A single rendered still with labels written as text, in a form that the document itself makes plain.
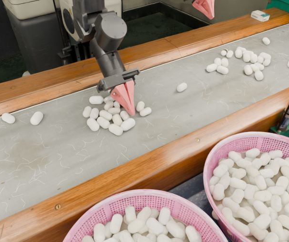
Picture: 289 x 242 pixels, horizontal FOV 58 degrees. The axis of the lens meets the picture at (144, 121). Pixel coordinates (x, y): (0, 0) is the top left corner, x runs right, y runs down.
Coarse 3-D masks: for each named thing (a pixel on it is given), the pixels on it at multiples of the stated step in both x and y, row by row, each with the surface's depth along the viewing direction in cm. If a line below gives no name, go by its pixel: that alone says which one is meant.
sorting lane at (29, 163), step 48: (288, 48) 90; (144, 96) 71; (192, 96) 71; (240, 96) 71; (0, 144) 58; (48, 144) 58; (96, 144) 58; (144, 144) 58; (0, 192) 49; (48, 192) 49
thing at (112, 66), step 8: (104, 56) 61; (112, 56) 61; (104, 64) 61; (112, 64) 61; (120, 64) 62; (104, 72) 62; (112, 72) 61; (120, 72) 61; (128, 72) 61; (136, 72) 63; (96, 88) 64
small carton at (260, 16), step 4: (252, 12) 103; (256, 12) 102; (260, 12) 102; (252, 16) 104; (256, 16) 102; (260, 16) 101; (264, 16) 100; (268, 16) 101; (260, 20) 101; (264, 20) 101
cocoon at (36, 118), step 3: (36, 114) 62; (39, 114) 62; (42, 114) 63; (33, 117) 61; (36, 117) 62; (39, 117) 62; (42, 117) 63; (30, 120) 61; (33, 120) 61; (36, 120) 61; (39, 120) 62; (33, 123) 61; (36, 123) 62
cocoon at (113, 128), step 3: (111, 126) 59; (114, 126) 59; (117, 126) 59; (111, 129) 59; (114, 129) 59; (117, 129) 59; (120, 129) 59; (111, 132) 60; (114, 132) 59; (117, 132) 59; (120, 132) 59
